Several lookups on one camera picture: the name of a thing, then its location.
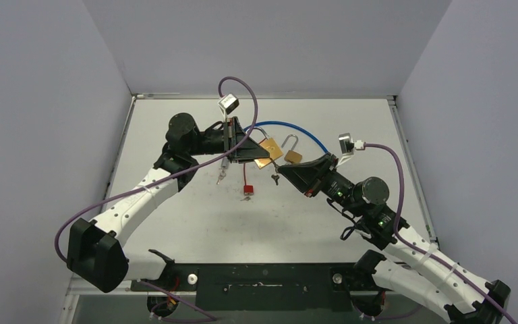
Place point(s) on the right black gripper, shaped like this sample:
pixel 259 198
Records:
pixel 324 174

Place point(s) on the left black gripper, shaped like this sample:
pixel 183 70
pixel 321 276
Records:
pixel 249 151

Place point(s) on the brass padlock long shackle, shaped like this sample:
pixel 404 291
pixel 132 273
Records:
pixel 291 155

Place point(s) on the blue cable lock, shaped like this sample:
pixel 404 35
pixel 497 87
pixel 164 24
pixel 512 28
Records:
pixel 288 125

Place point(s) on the silver keys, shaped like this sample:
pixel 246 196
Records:
pixel 275 174

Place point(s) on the brass padlock short shackle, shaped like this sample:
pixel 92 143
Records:
pixel 270 152

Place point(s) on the blue lock keys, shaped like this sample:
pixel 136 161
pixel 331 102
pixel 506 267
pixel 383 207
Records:
pixel 221 177

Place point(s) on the red cable padlock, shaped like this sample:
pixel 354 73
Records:
pixel 248 189

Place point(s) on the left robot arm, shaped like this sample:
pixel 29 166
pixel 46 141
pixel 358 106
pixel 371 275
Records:
pixel 95 249

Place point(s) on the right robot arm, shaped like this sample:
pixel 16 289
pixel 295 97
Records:
pixel 403 261

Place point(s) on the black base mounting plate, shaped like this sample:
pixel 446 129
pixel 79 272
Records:
pixel 268 286

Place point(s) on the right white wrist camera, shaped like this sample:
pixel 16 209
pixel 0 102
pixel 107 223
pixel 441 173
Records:
pixel 349 147

